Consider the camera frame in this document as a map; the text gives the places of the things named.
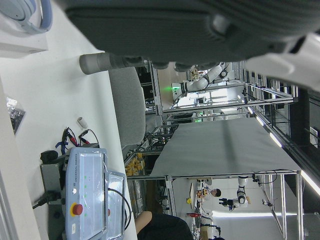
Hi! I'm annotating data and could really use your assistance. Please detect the black power cord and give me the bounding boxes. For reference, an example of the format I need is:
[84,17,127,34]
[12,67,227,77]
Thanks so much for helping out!
[31,190,63,210]

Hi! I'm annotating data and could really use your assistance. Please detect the red alligator clip lead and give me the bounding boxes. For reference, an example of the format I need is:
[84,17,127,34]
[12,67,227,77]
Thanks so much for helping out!
[62,126,79,148]

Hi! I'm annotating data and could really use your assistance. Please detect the grey metal bracket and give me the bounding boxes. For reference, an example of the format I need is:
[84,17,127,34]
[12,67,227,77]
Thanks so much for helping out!
[39,162,67,206]

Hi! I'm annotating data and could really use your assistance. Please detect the black pendant cable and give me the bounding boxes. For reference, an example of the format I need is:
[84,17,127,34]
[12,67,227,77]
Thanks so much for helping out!
[107,187,133,237]

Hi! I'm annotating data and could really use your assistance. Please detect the grey bottle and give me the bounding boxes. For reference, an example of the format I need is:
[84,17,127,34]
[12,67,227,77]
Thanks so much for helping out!
[79,51,128,75]

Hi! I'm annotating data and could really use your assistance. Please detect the black power adapter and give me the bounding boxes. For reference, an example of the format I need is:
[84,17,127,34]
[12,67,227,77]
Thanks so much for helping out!
[40,149,59,165]

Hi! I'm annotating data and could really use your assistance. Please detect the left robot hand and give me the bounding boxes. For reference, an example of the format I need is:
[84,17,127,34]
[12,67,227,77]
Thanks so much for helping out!
[51,0,320,92]

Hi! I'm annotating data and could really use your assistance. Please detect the grey office chair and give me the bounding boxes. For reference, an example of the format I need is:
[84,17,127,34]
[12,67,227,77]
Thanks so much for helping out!
[108,65,147,148]

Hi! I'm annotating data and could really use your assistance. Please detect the white humanoid robot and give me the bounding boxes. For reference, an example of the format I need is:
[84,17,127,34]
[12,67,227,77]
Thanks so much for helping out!
[219,176,250,210]

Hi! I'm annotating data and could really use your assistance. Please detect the small white cylinder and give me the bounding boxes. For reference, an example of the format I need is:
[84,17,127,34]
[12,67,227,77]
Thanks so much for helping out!
[76,116,89,130]

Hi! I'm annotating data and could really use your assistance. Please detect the grey-blue teach pendant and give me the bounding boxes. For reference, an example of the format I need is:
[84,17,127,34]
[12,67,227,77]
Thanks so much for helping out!
[64,147,110,240]
[104,169,127,237]

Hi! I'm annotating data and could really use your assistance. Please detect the black alligator clip lead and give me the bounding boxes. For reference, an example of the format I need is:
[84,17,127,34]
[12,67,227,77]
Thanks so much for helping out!
[78,128,101,149]

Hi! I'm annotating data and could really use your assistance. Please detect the grey fabric canopy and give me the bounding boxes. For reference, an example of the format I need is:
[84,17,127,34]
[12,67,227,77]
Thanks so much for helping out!
[149,116,302,179]

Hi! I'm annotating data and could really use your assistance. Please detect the person in black shirt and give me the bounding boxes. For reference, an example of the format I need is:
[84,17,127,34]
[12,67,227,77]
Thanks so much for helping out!
[136,210,194,240]

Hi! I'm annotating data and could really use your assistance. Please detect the crate of yellow objects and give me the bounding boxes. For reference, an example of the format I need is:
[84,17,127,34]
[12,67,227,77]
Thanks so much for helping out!
[124,152,146,176]

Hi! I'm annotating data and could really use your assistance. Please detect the blue-grey headphones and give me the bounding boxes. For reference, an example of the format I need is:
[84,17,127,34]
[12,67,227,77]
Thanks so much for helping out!
[0,0,53,35]

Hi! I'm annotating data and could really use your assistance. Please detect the white cardboard box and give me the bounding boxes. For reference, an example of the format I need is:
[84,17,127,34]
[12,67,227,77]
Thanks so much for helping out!
[0,14,49,60]

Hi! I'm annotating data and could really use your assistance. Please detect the person in white coat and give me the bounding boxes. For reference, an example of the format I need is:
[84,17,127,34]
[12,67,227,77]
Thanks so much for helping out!
[202,186,223,204]

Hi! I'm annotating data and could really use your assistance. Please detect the aluminium profile frame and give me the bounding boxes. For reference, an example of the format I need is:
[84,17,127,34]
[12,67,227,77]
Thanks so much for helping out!
[149,59,300,116]
[127,169,307,240]

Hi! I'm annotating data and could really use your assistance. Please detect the ceiling light strip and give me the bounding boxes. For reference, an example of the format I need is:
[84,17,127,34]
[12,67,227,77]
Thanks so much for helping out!
[246,106,284,149]
[299,169,320,196]

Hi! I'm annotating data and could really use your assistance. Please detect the bag of black screws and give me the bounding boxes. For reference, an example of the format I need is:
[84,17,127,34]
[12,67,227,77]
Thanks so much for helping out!
[5,96,26,136]

